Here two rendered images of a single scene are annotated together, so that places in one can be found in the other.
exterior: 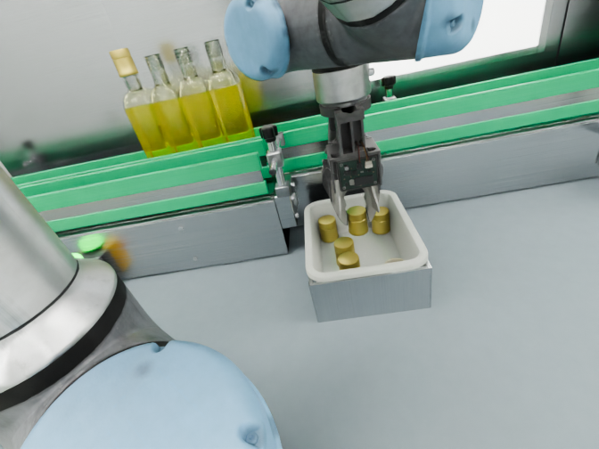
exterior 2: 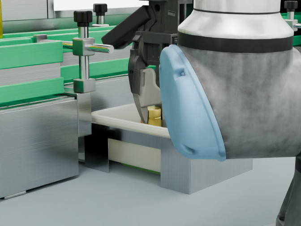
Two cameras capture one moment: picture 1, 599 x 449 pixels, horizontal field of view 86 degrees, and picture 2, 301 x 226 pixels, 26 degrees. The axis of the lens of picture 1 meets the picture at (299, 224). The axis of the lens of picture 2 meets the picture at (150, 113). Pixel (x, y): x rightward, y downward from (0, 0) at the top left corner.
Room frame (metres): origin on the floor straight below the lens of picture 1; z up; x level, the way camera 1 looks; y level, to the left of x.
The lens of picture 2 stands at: (-0.12, 0.79, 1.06)
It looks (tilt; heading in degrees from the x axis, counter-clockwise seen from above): 12 degrees down; 304
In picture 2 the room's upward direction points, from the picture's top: straight up
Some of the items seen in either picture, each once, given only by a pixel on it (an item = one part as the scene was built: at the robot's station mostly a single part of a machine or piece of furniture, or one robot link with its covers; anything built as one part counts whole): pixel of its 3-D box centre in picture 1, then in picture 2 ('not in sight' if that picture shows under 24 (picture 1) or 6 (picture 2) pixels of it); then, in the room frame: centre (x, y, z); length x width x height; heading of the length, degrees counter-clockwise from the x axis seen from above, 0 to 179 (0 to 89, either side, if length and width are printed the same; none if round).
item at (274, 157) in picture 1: (276, 157); (73, 50); (0.55, 0.01, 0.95); 0.17 x 0.03 x 0.12; 173
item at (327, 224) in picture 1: (328, 228); not in sight; (0.52, -0.05, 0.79); 0.04 x 0.04 x 0.04
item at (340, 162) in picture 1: (349, 143); (163, 30); (0.45, -0.10, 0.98); 0.09 x 0.08 x 0.12; 173
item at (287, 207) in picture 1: (288, 200); (66, 110); (0.57, 0.01, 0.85); 0.09 x 0.04 x 0.07; 173
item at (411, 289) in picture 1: (356, 241); (155, 142); (0.46, -0.09, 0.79); 0.27 x 0.17 x 0.08; 173
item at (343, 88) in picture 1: (344, 84); not in sight; (0.46, -0.10, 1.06); 0.08 x 0.08 x 0.05
